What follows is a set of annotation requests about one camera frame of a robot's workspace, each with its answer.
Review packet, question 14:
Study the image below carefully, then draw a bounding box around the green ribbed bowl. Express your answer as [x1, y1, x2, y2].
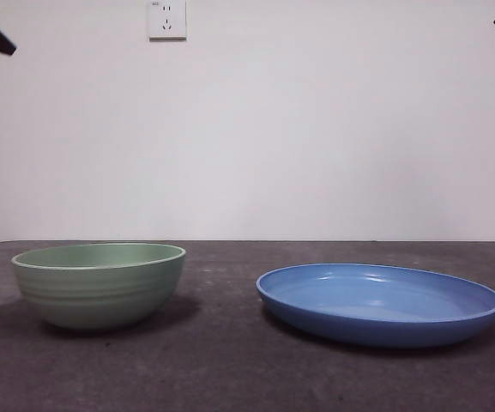
[10, 242, 187, 330]

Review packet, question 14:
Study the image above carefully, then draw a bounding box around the white wall socket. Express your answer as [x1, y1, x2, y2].
[148, 0, 188, 42]

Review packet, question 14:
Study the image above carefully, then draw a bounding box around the blue round plate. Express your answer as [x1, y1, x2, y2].
[255, 263, 495, 348]

